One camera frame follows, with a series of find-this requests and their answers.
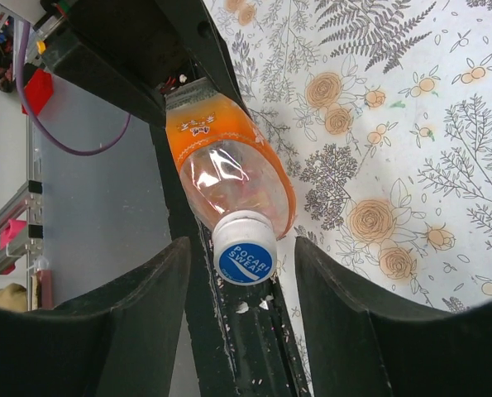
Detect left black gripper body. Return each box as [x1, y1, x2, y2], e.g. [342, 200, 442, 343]
[41, 1, 193, 89]

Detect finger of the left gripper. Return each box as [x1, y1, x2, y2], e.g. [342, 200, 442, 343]
[42, 41, 165, 127]
[156, 0, 247, 112]

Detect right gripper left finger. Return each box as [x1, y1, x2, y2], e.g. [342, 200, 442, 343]
[0, 237, 191, 396]

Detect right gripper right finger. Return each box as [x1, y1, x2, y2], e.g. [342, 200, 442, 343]
[294, 237, 492, 396]

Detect floral table mat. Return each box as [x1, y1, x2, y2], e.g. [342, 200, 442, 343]
[208, 1, 492, 396]

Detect orange label tea bottle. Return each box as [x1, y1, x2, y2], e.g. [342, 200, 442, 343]
[165, 78, 296, 238]

